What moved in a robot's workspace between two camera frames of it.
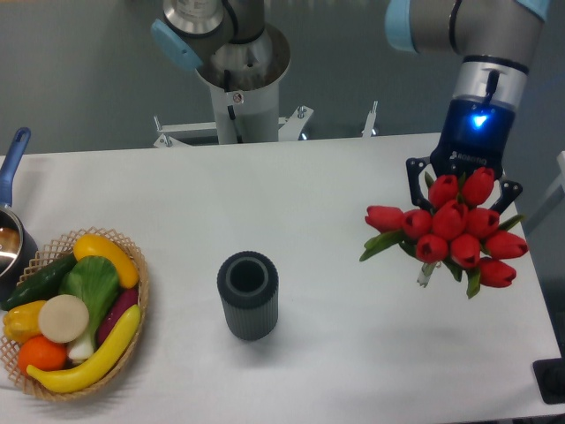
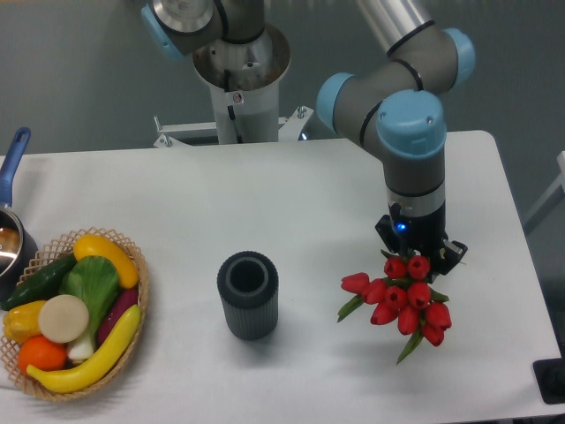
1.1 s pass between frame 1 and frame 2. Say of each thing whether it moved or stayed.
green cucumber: stayed
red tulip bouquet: moved
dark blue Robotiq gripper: moved
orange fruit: stayed
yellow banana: stayed
